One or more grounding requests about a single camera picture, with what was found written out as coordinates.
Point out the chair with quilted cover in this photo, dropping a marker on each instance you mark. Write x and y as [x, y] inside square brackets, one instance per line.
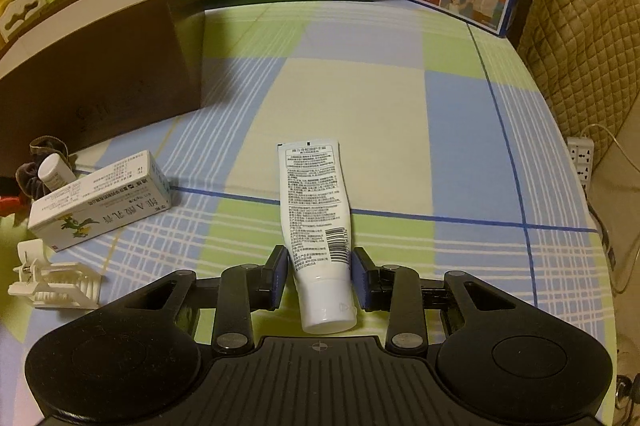
[585, 30]

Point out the dark hair scrunchie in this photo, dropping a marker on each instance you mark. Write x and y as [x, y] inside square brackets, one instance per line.
[30, 181]

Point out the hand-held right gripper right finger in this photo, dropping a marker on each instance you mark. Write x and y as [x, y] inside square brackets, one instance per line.
[359, 278]

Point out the white power strip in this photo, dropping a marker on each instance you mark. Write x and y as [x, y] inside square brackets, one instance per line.
[582, 160]

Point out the checkered tablecloth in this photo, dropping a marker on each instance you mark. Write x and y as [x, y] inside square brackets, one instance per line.
[350, 80]

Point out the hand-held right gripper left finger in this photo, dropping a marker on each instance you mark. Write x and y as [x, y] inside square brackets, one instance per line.
[281, 278]

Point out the brown cardboard box white inside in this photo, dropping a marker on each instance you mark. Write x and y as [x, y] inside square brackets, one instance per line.
[100, 70]

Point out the white pill bottle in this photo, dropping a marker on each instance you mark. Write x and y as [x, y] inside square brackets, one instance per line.
[52, 171]

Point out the white medicine box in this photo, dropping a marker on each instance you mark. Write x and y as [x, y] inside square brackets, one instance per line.
[100, 201]

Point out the white hair clip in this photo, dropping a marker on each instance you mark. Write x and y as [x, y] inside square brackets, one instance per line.
[60, 286]

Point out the white tube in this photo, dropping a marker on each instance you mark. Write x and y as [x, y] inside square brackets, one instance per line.
[312, 206]

